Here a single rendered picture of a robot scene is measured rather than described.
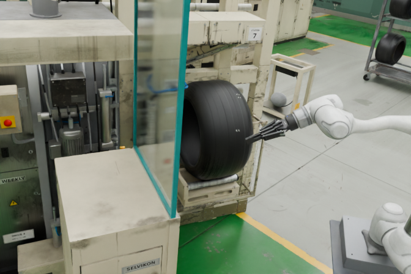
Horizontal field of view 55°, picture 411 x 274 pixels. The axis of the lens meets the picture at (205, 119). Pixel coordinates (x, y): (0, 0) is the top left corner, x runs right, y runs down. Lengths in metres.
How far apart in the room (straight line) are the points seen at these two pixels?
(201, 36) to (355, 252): 1.47
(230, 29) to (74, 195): 1.30
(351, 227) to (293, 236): 1.03
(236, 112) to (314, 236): 1.75
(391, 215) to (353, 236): 0.30
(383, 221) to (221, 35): 1.34
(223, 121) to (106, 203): 0.79
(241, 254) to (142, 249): 1.76
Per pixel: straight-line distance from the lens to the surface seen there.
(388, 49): 7.48
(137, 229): 1.49
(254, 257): 3.23
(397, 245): 2.20
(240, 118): 2.10
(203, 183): 2.31
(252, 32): 2.44
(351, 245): 2.44
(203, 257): 3.16
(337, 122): 1.60
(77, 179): 1.73
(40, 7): 2.07
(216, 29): 2.31
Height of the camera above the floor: 2.25
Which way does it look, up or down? 26 degrees down
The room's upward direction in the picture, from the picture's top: 6 degrees clockwise
